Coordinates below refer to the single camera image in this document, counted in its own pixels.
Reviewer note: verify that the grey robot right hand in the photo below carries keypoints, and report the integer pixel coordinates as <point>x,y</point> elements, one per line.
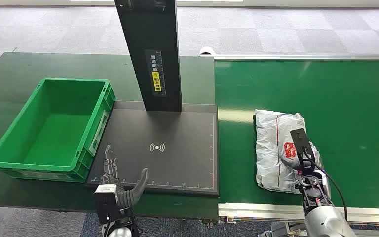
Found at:
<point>291,162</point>

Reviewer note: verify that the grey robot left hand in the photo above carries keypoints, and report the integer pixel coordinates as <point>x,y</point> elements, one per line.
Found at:
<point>138,188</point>

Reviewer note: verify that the grey plastic mailer package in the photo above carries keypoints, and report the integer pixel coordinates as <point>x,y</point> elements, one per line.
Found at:
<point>269,147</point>

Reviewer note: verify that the green conveyor belt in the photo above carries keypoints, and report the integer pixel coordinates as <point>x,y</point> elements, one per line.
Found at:
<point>349,104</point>

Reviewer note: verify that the white conveyor roller end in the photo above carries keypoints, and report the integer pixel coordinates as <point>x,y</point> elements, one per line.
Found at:
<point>206,50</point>

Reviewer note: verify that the black plate on right wrist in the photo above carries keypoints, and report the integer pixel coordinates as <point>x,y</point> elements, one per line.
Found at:
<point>300,139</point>

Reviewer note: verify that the white crate side label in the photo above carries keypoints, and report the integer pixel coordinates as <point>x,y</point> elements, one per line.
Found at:
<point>98,130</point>

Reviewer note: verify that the green plastic crate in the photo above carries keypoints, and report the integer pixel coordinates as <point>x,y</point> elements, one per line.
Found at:
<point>55,137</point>

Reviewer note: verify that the black and yellow column label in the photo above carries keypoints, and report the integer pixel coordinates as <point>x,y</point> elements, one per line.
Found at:
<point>156,73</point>

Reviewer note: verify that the black scanner column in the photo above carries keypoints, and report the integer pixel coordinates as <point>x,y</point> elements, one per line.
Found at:
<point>150,32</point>

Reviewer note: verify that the dark green table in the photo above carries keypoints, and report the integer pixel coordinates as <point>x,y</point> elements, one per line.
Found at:
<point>13,72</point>

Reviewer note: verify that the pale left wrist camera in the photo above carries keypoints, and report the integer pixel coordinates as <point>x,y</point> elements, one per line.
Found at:
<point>106,199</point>

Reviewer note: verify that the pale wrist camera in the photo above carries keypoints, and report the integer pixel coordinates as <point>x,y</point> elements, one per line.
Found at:
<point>106,199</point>
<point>325,184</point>

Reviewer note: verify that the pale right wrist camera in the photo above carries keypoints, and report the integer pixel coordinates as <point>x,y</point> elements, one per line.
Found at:
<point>325,184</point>

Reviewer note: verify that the black scanner base plate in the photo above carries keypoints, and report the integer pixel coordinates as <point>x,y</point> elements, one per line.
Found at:
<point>176,163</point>

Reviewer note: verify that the aluminium conveyor side rail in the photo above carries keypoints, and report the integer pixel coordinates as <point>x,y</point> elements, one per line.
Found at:
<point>261,211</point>
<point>307,57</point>

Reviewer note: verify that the metal conveyor support frame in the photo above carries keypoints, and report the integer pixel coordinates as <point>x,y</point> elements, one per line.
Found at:
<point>281,230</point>

